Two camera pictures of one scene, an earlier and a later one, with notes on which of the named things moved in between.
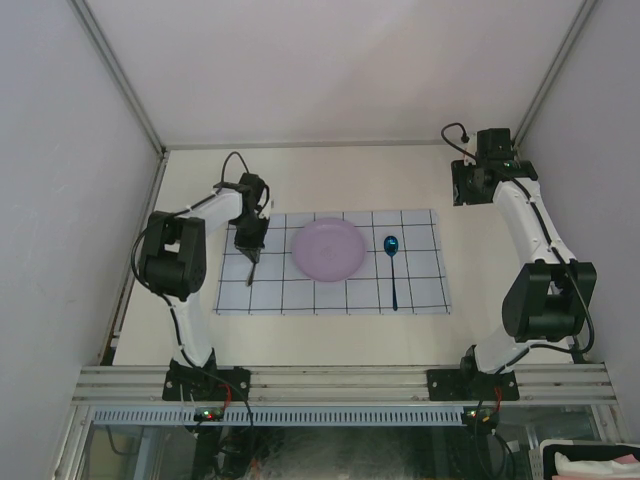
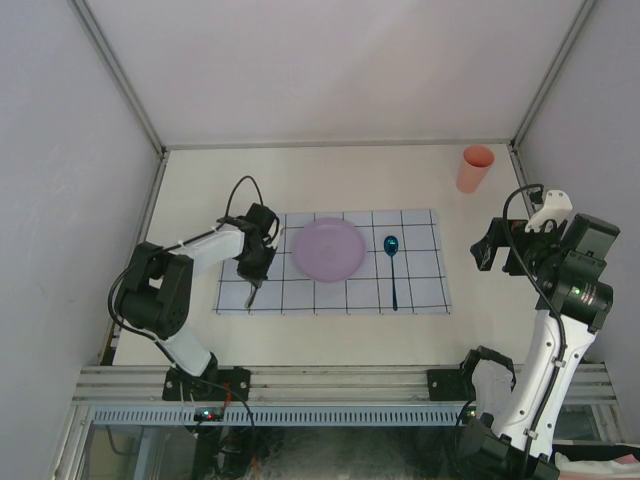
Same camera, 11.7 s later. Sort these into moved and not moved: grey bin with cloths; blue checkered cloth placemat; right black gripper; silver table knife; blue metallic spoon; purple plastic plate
Moved: right black gripper; silver table knife
Not moved: blue metallic spoon; blue checkered cloth placemat; purple plastic plate; grey bin with cloths
